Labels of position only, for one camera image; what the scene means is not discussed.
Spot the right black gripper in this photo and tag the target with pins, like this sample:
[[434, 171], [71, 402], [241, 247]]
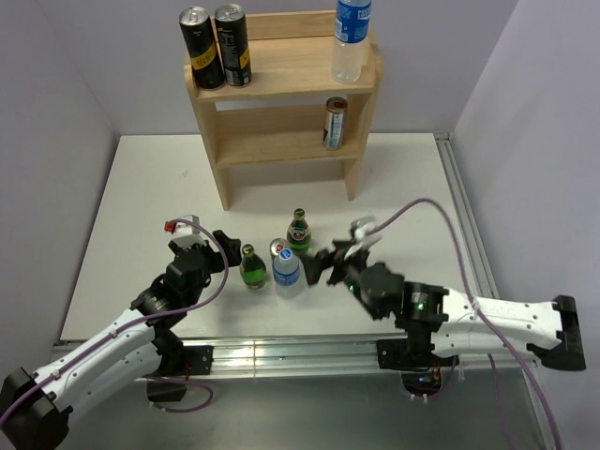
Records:
[[314, 262]]

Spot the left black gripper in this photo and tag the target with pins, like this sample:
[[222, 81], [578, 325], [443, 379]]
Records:
[[217, 257]]

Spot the silver blue energy can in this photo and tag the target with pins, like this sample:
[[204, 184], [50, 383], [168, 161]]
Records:
[[334, 122]]

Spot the clear water bottle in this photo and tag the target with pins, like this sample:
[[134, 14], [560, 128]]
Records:
[[286, 272], [351, 31]]

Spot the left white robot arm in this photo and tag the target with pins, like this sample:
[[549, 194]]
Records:
[[37, 407]]

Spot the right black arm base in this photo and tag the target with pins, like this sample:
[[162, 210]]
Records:
[[421, 372]]

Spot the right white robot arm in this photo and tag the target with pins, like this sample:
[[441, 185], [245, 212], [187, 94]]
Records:
[[441, 323]]

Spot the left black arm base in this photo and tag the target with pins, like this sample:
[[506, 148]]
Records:
[[169, 382]]

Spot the wooden three-tier shelf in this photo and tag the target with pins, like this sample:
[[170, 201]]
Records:
[[290, 54]]

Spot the right green glass bottle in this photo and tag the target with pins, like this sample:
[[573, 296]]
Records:
[[299, 233]]

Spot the green glass bottle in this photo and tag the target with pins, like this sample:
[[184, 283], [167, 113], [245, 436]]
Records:
[[252, 268], [299, 233]]

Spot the left green glass bottle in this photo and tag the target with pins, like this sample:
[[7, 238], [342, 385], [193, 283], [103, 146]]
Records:
[[252, 268]]

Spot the rear silver red-tab can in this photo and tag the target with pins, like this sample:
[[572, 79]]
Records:
[[276, 246]]

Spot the left black yellow can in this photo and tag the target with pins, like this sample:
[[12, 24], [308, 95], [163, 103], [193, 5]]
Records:
[[198, 34]]

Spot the black yellow can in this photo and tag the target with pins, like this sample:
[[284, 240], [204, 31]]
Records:
[[198, 34], [232, 34]]

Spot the right black yellow can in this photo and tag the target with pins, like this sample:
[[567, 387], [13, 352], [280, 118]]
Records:
[[232, 34]]

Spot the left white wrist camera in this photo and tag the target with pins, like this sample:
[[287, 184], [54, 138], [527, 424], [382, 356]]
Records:
[[184, 235]]

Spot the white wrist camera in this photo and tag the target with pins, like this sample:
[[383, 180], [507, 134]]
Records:
[[184, 235], [363, 235]]

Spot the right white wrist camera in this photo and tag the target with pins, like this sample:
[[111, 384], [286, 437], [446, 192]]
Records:
[[363, 235]]

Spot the aluminium front rail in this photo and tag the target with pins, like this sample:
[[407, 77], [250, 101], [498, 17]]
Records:
[[246, 358]]

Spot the aluminium rail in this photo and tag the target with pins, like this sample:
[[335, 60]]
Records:
[[246, 358], [481, 269]]

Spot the aluminium right rail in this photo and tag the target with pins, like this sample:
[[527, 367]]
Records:
[[481, 269]]

